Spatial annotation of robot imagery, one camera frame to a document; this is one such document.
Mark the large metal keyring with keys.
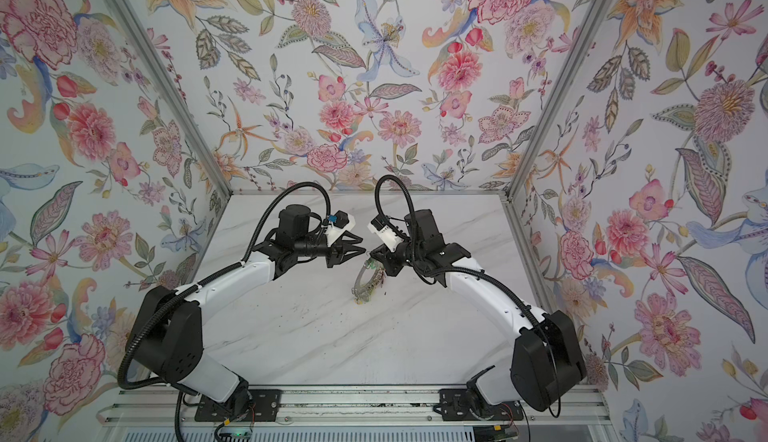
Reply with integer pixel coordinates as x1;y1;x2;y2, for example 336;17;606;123
351;258;386;305

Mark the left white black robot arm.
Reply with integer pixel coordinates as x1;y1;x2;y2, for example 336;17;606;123
117;204;365;417

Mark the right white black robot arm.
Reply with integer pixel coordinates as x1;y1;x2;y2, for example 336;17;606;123
368;209;587;412

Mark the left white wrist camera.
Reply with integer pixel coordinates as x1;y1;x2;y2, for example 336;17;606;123
324;210;356;246

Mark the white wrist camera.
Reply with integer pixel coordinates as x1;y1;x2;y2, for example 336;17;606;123
368;215;407;252
324;210;356;246

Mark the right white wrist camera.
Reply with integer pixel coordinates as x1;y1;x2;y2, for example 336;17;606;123
368;215;407;252

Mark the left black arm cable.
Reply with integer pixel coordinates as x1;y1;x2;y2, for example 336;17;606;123
242;180;332;263

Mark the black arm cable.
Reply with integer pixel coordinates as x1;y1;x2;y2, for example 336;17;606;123
242;180;332;263
374;174;419;239

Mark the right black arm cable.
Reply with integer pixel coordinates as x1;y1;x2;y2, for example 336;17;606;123
374;174;419;239

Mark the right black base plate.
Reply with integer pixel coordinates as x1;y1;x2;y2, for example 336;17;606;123
432;388;524;423

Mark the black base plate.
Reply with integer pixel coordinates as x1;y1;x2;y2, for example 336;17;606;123
194;389;282;423
432;388;524;423

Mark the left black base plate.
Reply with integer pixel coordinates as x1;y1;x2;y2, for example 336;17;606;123
194;389;282;423

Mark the left aluminium corner post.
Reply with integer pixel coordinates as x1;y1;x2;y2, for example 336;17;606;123
105;0;233;202

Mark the aluminium corner post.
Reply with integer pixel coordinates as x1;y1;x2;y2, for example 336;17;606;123
506;0;612;202
105;0;233;202

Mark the aluminium mounting rail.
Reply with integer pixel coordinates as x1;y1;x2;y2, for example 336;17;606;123
96;385;611;428

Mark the right aluminium corner post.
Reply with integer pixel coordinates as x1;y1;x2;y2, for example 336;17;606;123
506;0;612;202

